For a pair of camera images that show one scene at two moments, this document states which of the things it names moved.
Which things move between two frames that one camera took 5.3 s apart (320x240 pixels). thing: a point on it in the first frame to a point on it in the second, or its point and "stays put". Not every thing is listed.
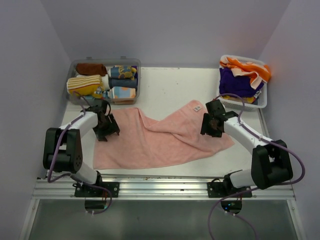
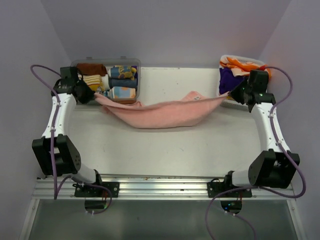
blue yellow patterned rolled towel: (123, 72) stays put
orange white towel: (258, 73) stays put
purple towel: (240, 86) stays put
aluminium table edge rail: (158, 187) stays put
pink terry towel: (141, 141) to (192, 110)
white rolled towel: (105, 81) stays put
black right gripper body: (207, 126) to (239, 93)
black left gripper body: (108, 127) to (87, 94)
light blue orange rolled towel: (119, 92) stays put
